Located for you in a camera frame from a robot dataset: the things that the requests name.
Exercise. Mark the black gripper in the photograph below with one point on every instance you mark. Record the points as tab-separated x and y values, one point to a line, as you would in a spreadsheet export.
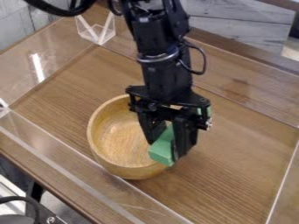
155	111

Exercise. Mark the green rectangular block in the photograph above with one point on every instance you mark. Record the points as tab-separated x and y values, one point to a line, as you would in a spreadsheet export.
160	149

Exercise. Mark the brown wooden bowl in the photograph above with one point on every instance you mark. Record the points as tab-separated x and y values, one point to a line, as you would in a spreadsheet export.
118	142

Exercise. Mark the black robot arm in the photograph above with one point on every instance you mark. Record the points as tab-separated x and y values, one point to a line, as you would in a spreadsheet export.
159	28

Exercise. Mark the black metal table leg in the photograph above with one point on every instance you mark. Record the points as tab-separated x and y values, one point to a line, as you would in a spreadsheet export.
35	191

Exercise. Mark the clear acrylic corner bracket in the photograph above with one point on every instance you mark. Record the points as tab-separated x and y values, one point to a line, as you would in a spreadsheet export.
99	34

